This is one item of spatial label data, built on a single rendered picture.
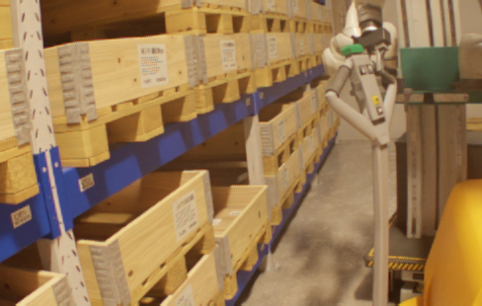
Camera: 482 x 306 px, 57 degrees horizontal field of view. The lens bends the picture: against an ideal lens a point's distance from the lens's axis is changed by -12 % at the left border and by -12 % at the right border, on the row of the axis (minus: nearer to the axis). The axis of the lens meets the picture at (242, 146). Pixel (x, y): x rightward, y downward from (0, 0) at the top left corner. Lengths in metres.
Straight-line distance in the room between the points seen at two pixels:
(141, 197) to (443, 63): 1.61
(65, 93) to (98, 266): 0.50
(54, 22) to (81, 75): 1.20
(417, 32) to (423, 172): 0.76
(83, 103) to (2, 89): 0.32
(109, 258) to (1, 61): 0.64
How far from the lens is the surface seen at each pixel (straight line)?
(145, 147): 1.74
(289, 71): 3.77
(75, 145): 1.37
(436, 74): 2.56
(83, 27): 2.40
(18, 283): 1.38
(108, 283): 1.46
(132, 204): 2.26
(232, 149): 3.21
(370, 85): 1.52
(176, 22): 2.15
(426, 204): 2.81
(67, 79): 1.35
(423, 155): 2.73
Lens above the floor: 1.45
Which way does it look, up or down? 12 degrees down
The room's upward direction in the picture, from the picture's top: 6 degrees counter-clockwise
